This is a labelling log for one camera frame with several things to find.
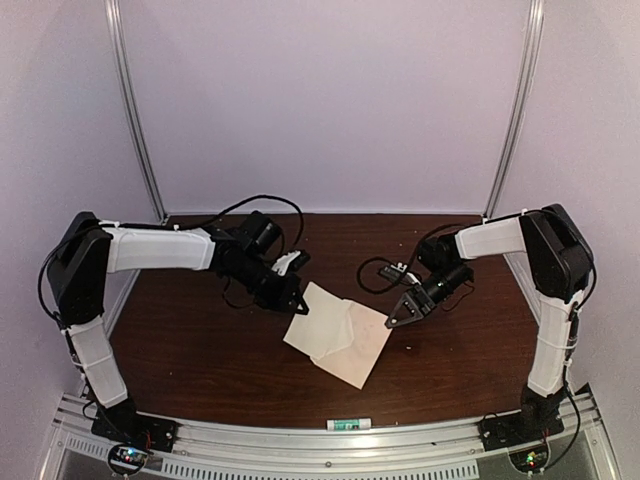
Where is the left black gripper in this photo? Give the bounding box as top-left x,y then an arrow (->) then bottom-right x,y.
227,253 -> 309,316

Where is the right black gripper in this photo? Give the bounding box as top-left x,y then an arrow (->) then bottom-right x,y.
387,264 -> 471,330

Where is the cream letter paper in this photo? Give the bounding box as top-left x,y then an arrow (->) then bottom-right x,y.
283,282 -> 354,360

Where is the beige envelope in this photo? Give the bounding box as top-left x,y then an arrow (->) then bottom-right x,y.
311,300 -> 391,390

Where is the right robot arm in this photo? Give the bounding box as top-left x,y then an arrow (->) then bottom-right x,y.
385,204 -> 597,442

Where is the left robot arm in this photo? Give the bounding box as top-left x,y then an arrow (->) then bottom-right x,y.
38,211 -> 309,444

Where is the green white glue stick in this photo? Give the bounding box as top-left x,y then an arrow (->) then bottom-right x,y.
326,418 -> 372,431

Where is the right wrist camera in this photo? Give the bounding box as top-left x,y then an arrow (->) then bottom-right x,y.
378,262 -> 422,286

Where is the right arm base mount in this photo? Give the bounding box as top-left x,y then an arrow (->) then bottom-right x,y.
477,400 -> 565,451

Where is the aluminium front rail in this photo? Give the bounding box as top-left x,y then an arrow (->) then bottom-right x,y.
49,389 -> 606,480

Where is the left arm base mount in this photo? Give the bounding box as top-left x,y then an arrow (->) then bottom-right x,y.
91,398 -> 178,453

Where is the left black cable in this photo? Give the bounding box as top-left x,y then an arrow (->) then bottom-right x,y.
37,194 -> 305,326

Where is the right aluminium frame post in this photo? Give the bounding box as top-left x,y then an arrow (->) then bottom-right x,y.
483,0 -> 545,218

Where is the aluminium frame post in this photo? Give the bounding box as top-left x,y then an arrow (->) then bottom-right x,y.
104,0 -> 167,222
483,0 -> 545,218

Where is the left aluminium frame post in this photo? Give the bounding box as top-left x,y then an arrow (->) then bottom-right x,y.
104,0 -> 167,222

